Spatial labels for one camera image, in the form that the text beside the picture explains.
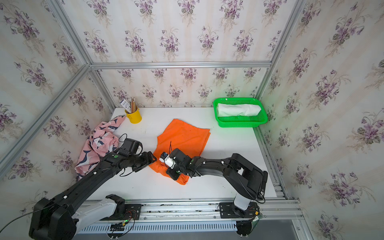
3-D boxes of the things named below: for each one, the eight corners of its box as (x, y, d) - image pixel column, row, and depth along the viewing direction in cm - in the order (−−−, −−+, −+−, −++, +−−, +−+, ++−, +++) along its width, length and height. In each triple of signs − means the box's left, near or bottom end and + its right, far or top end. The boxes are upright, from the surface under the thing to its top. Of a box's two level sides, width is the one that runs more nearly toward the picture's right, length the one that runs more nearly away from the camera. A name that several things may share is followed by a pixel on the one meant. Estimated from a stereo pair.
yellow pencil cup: (131, 125, 111) (127, 117, 103) (128, 119, 115) (124, 110, 107) (143, 120, 114) (140, 112, 106) (140, 114, 118) (137, 105, 111)
